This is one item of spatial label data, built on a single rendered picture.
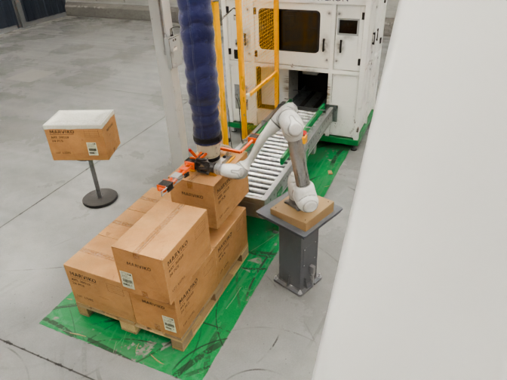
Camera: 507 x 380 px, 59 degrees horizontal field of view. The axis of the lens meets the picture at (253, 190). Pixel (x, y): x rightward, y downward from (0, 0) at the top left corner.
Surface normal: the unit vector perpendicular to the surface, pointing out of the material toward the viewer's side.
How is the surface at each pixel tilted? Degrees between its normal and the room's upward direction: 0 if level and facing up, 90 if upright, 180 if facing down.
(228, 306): 0
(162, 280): 90
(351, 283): 45
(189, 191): 90
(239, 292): 0
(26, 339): 0
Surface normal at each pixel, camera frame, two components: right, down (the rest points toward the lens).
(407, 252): -0.30, -0.25
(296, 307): -0.04, -0.84
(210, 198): -0.40, 0.50
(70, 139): -0.06, 0.54
